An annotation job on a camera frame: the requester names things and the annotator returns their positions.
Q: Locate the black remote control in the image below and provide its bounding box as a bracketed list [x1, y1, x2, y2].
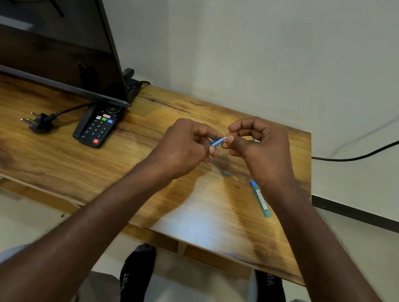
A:
[71, 98, 126, 152]

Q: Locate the black power plug with cable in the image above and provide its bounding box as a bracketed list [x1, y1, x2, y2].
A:
[18, 90, 97, 143]

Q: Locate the black television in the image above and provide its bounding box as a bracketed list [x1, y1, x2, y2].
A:
[0, 0, 148, 110]

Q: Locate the person's right forearm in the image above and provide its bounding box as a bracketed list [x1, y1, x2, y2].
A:
[255, 185, 399, 302]

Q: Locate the teal lead refill tube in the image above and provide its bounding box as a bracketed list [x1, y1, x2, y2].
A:
[244, 179, 277, 220]

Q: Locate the person's left grey trouser leg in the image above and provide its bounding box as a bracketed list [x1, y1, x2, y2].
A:
[0, 240, 128, 302]

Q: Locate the black power strip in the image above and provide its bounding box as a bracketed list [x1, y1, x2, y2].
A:
[118, 67, 146, 106]

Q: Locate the person's left forearm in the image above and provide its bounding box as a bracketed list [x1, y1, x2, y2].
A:
[0, 136, 175, 302]

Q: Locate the person's left black sock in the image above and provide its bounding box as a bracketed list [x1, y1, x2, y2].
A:
[116, 241, 159, 302]

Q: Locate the black wall cable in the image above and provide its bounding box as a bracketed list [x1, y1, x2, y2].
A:
[311, 65, 399, 173]

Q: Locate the person's left hand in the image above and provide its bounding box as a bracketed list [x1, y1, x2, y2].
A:
[137, 112, 227, 197]

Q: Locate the person's right hand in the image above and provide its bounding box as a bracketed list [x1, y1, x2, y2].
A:
[213, 112, 323, 212]

